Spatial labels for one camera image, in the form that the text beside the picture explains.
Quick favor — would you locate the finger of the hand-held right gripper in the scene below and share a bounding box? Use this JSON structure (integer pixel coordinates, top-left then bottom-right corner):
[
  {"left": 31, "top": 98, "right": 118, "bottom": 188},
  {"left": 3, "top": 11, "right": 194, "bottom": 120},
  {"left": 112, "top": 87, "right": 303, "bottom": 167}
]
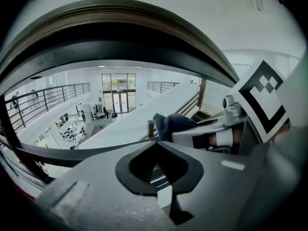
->
[
  {"left": 191, "top": 118, "right": 227, "bottom": 129},
  {"left": 171, "top": 125, "right": 243, "bottom": 154}
]

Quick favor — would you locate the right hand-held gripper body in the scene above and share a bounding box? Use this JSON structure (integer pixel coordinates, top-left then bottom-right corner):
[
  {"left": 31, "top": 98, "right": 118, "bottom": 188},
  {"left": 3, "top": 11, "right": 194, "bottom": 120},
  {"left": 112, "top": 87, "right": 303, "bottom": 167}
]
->
[{"left": 221, "top": 60, "right": 290, "bottom": 156}]

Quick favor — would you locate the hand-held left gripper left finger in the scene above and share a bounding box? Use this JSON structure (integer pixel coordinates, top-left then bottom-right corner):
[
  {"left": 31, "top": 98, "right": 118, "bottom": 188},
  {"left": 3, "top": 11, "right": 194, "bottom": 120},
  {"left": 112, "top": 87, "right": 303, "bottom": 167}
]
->
[{"left": 35, "top": 140, "right": 175, "bottom": 231}]

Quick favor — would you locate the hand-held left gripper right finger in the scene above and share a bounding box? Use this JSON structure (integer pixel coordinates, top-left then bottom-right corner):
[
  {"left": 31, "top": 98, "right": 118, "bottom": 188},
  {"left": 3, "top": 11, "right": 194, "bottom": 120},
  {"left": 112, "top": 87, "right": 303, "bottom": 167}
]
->
[{"left": 156, "top": 140, "right": 260, "bottom": 231}]

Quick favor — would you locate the dark blue cloth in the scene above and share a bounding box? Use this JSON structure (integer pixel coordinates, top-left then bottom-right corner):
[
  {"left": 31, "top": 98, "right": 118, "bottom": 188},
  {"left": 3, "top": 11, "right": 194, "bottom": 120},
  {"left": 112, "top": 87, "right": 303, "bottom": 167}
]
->
[{"left": 153, "top": 113, "right": 200, "bottom": 143}]

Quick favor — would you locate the dark wooden handrail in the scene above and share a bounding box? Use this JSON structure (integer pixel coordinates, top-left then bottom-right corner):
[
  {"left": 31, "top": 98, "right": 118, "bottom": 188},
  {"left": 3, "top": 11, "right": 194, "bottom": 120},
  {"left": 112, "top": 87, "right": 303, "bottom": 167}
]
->
[{"left": 0, "top": 0, "right": 241, "bottom": 185}]

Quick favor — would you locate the black metal balcony railing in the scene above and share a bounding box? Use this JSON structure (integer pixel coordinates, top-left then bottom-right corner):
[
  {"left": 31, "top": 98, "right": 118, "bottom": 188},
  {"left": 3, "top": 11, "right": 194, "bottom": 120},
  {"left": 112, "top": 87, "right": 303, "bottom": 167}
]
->
[
  {"left": 4, "top": 82, "right": 91, "bottom": 135},
  {"left": 147, "top": 80, "right": 181, "bottom": 94}
]

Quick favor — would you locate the dark staircase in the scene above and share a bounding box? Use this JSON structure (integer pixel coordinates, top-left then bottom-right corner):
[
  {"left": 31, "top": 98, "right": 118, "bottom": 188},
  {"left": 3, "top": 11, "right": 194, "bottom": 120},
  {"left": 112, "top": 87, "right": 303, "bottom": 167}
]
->
[{"left": 190, "top": 109, "right": 228, "bottom": 126}]

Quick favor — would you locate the white work table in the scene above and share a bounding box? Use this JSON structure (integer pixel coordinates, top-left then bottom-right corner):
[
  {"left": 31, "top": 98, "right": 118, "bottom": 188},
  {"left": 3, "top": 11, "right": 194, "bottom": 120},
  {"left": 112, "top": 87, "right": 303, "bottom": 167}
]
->
[{"left": 36, "top": 118, "right": 88, "bottom": 149}]

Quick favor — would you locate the glass entrance door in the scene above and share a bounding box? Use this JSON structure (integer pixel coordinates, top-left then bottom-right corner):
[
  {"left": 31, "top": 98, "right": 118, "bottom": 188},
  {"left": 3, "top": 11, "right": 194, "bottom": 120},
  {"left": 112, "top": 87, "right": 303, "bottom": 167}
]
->
[{"left": 112, "top": 92, "right": 128, "bottom": 114}]

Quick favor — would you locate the white locker cabinet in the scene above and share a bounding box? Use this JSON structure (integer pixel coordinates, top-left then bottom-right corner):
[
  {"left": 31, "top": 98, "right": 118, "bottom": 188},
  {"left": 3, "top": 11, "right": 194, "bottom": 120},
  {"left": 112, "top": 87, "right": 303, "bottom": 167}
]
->
[{"left": 76, "top": 103, "right": 94, "bottom": 125}]

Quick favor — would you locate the large window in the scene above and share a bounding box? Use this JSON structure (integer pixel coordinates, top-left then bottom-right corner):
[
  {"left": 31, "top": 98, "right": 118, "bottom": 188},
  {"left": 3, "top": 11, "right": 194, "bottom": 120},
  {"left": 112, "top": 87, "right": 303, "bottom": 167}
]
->
[{"left": 101, "top": 73, "right": 137, "bottom": 93}]

